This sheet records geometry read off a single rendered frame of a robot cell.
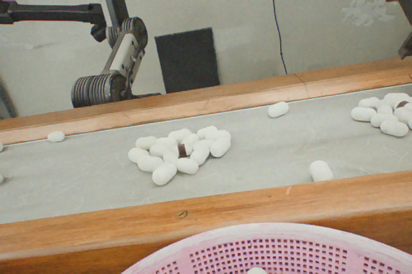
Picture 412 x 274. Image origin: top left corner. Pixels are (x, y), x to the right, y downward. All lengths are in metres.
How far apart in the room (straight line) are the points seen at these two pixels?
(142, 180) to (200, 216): 0.15
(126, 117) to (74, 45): 2.17
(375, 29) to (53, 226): 2.59
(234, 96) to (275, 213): 0.37
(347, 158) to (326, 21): 2.23
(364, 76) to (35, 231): 0.57
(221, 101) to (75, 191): 0.31
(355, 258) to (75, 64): 2.68
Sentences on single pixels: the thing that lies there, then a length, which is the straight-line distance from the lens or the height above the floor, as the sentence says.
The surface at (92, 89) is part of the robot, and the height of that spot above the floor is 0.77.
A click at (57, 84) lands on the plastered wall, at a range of 2.93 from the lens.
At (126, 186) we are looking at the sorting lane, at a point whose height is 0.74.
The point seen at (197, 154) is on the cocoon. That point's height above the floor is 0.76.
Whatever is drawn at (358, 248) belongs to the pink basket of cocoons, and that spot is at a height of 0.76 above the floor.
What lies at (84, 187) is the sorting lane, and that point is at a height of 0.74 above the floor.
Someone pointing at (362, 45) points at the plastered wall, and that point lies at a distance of 2.72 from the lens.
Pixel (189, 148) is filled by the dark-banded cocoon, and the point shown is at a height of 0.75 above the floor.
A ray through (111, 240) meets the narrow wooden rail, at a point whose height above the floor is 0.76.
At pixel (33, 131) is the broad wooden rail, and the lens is 0.72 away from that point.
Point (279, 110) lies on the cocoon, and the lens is 0.53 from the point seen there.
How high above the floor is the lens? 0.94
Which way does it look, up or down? 23 degrees down
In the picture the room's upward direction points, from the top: 10 degrees counter-clockwise
